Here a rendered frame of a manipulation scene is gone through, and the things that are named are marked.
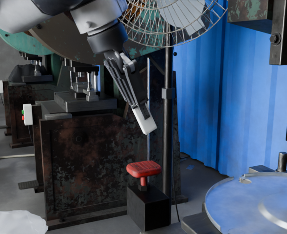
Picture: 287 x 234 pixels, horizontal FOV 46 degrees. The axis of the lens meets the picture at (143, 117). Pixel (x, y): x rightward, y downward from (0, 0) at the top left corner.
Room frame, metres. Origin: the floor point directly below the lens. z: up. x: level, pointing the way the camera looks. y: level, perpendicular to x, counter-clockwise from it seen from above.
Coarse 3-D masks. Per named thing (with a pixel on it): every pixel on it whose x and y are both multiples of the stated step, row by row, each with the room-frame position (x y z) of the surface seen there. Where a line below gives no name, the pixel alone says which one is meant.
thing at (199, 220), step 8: (192, 216) 0.44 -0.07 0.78; (200, 216) 0.44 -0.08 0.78; (184, 224) 0.42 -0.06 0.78; (192, 224) 0.42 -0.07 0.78; (200, 224) 0.42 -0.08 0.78; (208, 224) 0.42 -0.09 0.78; (192, 232) 0.41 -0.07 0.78; (200, 232) 0.40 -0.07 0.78; (208, 232) 0.40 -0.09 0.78; (216, 232) 0.40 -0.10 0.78
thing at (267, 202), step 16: (256, 176) 0.59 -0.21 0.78; (272, 176) 0.59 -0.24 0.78; (208, 192) 0.51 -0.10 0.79; (224, 192) 0.52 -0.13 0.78; (240, 192) 0.52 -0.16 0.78; (256, 192) 0.52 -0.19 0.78; (272, 192) 0.52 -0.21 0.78; (208, 208) 0.46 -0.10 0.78; (224, 208) 0.46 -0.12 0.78; (240, 208) 0.46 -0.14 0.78; (256, 208) 0.46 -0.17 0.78; (272, 208) 0.45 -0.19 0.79; (224, 224) 0.42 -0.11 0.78; (240, 224) 0.42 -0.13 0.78; (256, 224) 0.42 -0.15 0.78; (272, 224) 0.42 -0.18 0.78
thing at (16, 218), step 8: (0, 216) 1.53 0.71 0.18; (8, 216) 1.53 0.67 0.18; (16, 216) 1.53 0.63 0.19; (24, 216) 1.55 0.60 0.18; (32, 216) 1.61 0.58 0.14; (0, 224) 1.46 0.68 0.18; (8, 224) 1.47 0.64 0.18; (16, 224) 1.48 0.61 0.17; (24, 224) 1.50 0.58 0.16; (32, 224) 1.52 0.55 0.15; (40, 224) 1.56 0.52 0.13; (0, 232) 1.41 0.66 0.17; (8, 232) 1.41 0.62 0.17; (16, 232) 1.42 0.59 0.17; (24, 232) 1.44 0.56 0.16; (32, 232) 1.48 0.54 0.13; (40, 232) 1.50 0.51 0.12
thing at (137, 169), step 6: (138, 162) 0.72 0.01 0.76; (144, 162) 0.72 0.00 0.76; (150, 162) 0.72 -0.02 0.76; (132, 168) 0.69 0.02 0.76; (138, 168) 0.69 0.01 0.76; (144, 168) 0.69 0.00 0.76; (150, 168) 0.69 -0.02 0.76; (156, 168) 0.69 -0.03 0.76; (132, 174) 0.68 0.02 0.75; (138, 174) 0.67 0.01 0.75; (144, 174) 0.67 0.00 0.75; (150, 174) 0.68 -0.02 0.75; (156, 174) 0.68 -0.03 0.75; (144, 180) 0.70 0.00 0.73
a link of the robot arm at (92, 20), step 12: (96, 0) 0.62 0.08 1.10; (108, 0) 0.63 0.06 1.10; (120, 0) 0.69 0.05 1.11; (72, 12) 0.63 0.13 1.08; (84, 12) 0.62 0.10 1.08; (96, 12) 0.62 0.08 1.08; (108, 12) 0.63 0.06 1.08; (120, 12) 0.66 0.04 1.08; (84, 24) 0.62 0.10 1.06; (96, 24) 0.62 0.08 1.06; (108, 24) 0.64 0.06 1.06
